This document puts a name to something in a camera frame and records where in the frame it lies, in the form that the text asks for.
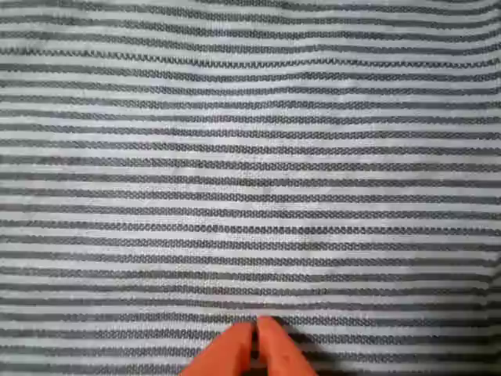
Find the grey white striped cloth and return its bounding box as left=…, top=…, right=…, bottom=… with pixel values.
left=0, top=0, right=501, bottom=376

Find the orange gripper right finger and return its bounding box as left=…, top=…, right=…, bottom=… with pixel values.
left=256, top=315, right=319, bottom=376

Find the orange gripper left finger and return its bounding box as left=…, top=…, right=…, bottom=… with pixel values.
left=179, top=320, right=258, bottom=376

